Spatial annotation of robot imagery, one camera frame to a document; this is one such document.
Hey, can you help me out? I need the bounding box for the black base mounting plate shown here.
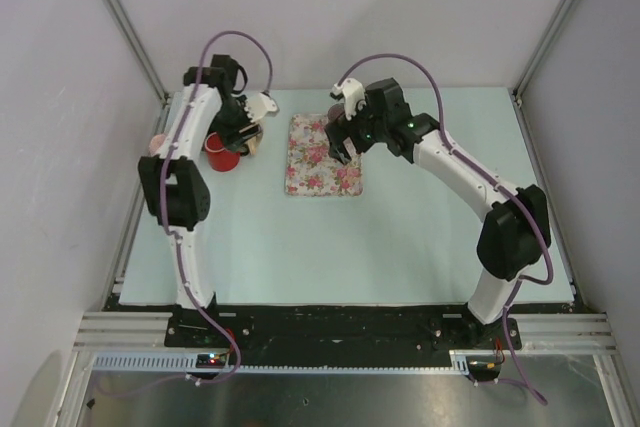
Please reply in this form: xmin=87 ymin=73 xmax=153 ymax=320
xmin=165 ymin=304 xmax=522 ymax=350

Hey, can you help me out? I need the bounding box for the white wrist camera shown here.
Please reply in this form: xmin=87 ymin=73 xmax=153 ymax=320
xmin=330 ymin=78 xmax=366 ymax=121
xmin=244 ymin=93 xmax=279 ymax=123

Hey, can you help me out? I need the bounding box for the grey slotted cable duct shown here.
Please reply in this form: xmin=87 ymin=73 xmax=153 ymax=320
xmin=92 ymin=351 xmax=480 ymax=377

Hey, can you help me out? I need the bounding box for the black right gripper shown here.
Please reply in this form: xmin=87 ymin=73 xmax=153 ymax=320
xmin=325 ymin=93 xmax=389 ymax=166

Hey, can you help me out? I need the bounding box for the floral pattern tray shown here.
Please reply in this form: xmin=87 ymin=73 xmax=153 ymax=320
xmin=284 ymin=114 xmax=364 ymax=197

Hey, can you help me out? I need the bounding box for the pink ceramic mug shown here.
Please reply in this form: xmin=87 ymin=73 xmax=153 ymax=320
xmin=148 ymin=134 xmax=166 ymax=156

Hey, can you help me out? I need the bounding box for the aluminium frame rail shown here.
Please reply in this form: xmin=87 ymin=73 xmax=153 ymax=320
xmin=74 ymin=312 xmax=618 ymax=355

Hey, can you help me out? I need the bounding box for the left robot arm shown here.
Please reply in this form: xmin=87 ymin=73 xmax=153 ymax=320
xmin=137 ymin=54 xmax=278 ymax=309

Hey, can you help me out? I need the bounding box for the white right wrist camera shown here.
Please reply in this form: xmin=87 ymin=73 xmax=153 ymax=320
xmin=330 ymin=78 xmax=366 ymax=121

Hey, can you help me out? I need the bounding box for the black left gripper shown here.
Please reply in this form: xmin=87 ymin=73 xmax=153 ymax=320
xmin=211 ymin=95 xmax=261 ymax=153

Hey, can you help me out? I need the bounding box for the purple mug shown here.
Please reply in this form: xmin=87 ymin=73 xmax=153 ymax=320
xmin=327 ymin=104 xmax=345 ymax=123

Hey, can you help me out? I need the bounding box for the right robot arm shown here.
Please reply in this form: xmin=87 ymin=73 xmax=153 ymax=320
xmin=325 ymin=78 xmax=552 ymax=348

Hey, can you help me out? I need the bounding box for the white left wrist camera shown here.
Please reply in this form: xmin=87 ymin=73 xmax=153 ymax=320
xmin=244 ymin=93 xmax=279 ymax=123

